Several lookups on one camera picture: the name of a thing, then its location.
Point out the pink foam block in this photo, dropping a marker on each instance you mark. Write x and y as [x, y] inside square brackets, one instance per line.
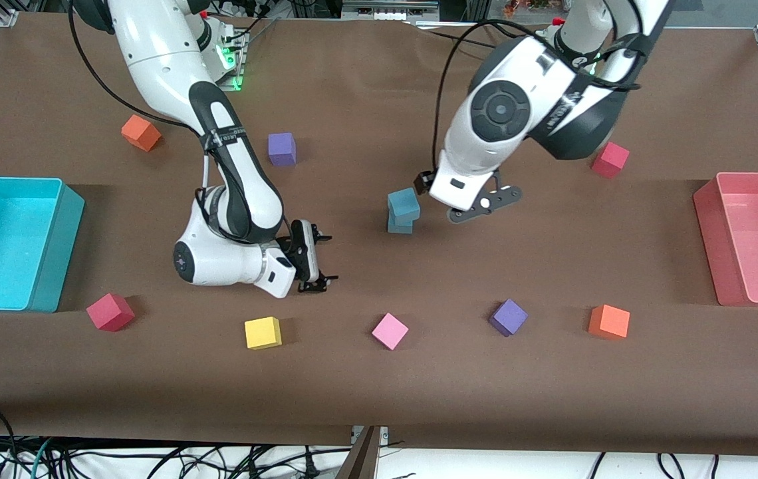
[389, 331]

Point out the aluminium corner bracket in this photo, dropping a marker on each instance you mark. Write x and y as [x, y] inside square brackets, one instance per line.
[5, 18]

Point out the yellow foam block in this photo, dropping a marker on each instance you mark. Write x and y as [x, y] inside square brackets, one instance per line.
[262, 332]

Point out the brown table cloth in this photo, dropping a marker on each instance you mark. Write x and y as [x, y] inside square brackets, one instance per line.
[379, 279]

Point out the dark table post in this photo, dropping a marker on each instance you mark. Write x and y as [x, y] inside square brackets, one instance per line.
[362, 462]

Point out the red foam block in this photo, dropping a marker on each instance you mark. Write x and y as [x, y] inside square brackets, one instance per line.
[613, 161]
[110, 313]

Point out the small metal bracket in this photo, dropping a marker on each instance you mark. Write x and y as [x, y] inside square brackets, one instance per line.
[355, 436]

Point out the cyan plastic bin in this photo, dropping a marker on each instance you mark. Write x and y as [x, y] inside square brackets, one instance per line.
[0, 253]

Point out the gray background device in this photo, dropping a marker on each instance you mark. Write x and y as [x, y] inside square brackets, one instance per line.
[389, 10]

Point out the orange foam block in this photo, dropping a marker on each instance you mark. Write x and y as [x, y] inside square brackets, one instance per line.
[141, 133]
[609, 322]

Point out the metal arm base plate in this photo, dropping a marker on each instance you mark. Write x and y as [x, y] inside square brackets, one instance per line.
[236, 80]

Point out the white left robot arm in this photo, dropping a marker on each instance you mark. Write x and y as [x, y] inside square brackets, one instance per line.
[505, 113]

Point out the purple foam block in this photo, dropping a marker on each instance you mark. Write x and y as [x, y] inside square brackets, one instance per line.
[508, 317]
[282, 149]

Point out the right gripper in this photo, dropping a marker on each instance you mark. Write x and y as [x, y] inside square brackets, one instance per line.
[302, 251]

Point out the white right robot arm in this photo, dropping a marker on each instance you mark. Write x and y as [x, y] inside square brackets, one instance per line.
[159, 53]

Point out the orange background clutter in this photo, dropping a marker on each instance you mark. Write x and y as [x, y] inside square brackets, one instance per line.
[525, 5]

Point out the light blue foam block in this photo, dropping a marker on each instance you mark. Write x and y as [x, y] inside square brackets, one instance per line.
[403, 205]
[400, 227]

